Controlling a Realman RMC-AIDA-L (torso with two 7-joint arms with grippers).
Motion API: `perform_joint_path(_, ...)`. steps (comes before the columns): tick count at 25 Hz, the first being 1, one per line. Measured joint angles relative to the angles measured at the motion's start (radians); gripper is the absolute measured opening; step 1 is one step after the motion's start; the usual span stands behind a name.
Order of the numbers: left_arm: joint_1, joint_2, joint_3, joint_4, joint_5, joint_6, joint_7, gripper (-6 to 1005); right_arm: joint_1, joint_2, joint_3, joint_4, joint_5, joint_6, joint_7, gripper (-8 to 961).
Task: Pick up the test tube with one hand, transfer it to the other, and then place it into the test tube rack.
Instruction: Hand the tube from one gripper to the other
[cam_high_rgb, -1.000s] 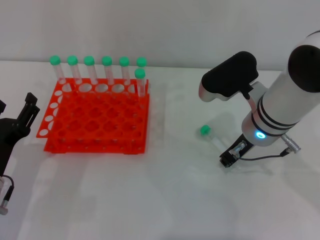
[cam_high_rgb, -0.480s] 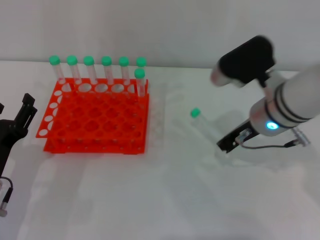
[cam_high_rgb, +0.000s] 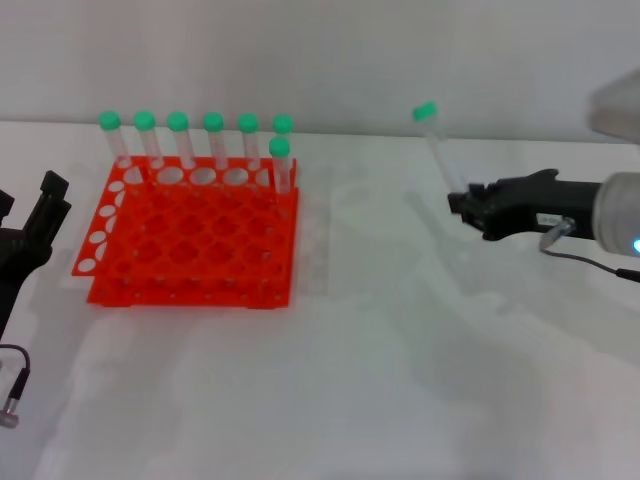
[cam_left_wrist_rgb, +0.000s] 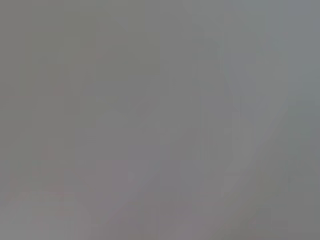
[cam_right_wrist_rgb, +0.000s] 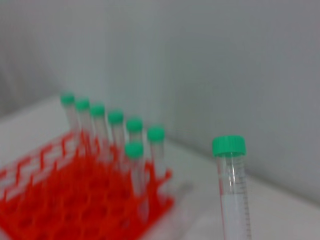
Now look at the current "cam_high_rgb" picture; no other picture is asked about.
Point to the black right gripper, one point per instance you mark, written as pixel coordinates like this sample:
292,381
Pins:
540,205

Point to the orange test tube rack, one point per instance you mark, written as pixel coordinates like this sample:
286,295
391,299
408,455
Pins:
200,240

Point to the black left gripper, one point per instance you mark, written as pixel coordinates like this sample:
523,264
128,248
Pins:
17,270

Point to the green capped test tube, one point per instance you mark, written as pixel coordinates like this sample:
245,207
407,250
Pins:
144,121
110,121
247,123
279,146
425,111
177,121
283,123
213,122

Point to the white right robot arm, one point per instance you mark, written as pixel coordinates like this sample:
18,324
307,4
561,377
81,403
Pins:
620,215

